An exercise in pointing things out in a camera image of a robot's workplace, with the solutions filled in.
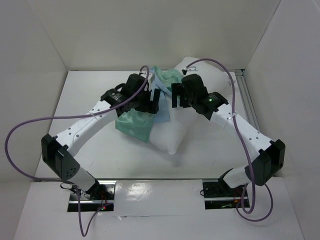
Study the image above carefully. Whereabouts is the light blue green pillowcase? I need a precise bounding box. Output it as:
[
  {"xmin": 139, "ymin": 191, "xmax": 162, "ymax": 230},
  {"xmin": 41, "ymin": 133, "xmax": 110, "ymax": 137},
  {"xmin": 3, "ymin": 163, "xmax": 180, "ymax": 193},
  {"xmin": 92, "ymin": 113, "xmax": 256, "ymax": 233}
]
[{"xmin": 115, "ymin": 66, "xmax": 183, "ymax": 143}]

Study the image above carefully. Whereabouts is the white pillow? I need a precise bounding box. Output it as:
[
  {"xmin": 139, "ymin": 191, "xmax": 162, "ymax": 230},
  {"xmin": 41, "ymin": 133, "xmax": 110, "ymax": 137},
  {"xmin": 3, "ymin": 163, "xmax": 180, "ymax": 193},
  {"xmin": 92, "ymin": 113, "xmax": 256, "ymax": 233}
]
[{"xmin": 149, "ymin": 56, "xmax": 232, "ymax": 155}]

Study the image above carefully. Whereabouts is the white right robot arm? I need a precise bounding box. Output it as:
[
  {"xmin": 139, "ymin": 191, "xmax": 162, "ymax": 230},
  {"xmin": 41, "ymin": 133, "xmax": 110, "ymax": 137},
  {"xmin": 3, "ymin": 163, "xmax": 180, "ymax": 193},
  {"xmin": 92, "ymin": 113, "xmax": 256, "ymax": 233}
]
[{"xmin": 171, "ymin": 74, "xmax": 286, "ymax": 196}]

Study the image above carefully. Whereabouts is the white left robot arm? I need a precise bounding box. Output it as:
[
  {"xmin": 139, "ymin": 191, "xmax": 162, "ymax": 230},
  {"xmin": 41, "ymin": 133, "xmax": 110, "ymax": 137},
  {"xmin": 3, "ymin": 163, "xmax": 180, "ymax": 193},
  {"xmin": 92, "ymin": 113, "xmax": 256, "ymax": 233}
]
[{"xmin": 41, "ymin": 72, "xmax": 160, "ymax": 200}]

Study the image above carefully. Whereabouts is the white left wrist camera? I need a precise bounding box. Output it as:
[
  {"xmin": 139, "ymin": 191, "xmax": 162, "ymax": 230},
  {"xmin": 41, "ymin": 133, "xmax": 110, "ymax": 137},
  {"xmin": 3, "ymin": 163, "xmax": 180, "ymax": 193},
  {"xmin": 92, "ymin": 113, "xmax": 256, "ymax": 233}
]
[{"xmin": 147, "ymin": 72, "xmax": 155, "ymax": 87}]

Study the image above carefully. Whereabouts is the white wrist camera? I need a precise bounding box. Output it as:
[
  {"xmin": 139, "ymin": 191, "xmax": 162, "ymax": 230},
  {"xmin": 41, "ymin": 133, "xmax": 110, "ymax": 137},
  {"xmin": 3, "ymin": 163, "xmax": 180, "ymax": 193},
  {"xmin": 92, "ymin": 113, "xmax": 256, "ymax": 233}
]
[
  {"xmin": 147, "ymin": 72, "xmax": 155, "ymax": 87},
  {"xmin": 181, "ymin": 66, "xmax": 199, "ymax": 76}
]

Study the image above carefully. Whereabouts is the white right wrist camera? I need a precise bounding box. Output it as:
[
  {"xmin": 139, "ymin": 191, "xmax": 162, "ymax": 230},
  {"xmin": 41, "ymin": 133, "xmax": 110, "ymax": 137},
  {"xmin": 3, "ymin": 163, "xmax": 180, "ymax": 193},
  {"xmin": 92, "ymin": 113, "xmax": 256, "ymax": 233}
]
[{"xmin": 181, "ymin": 66, "xmax": 199, "ymax": 76}]

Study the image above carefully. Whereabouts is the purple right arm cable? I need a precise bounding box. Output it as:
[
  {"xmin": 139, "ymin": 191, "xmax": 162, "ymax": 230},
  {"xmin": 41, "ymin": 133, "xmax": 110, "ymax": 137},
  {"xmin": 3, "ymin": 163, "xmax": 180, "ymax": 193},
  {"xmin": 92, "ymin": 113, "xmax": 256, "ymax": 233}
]
[{"xmin": 185, "ymin": 57, "xmax": 274, "ymax": 223}]

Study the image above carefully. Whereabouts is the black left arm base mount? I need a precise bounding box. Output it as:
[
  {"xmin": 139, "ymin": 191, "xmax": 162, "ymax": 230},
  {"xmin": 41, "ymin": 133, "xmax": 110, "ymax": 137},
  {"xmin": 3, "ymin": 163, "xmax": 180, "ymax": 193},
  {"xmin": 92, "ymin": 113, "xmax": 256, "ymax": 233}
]
[{"xmin": 60, "ymin": 180, "xmax": 116, "ymax": 213}]

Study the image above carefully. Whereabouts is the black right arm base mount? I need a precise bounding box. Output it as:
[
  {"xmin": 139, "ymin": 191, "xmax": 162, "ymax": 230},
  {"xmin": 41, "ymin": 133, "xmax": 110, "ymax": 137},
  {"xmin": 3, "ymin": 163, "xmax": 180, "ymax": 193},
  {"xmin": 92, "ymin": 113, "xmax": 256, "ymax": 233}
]
[{"xmin": 199, "ymin": 179, "xmax": 250, "ymax": 210}]

